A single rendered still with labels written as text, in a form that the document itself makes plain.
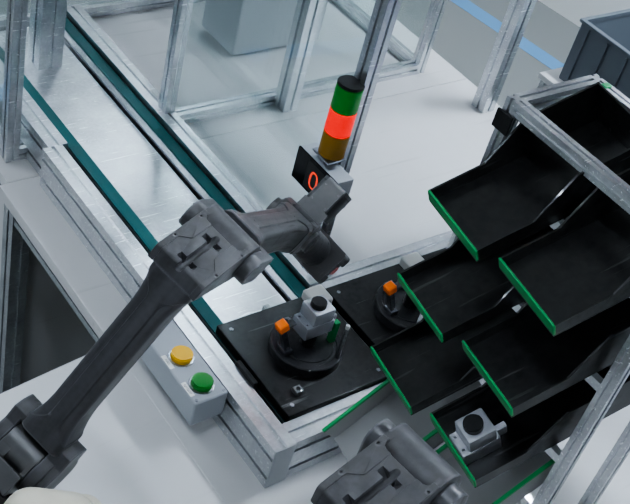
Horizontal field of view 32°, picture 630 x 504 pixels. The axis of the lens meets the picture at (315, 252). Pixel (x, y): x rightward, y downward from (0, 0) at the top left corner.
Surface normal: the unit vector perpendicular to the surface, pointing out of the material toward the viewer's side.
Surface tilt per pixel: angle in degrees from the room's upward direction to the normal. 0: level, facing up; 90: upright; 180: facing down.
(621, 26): 90
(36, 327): 90
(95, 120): 0
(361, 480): 13
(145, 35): 0
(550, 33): 0
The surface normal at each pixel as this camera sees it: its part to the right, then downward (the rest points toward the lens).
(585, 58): -0.79, 0.25
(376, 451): 0.05, -0.65
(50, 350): 0.58, 0.62
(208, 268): 0.43, -0.54
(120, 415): 0.22, -0.74
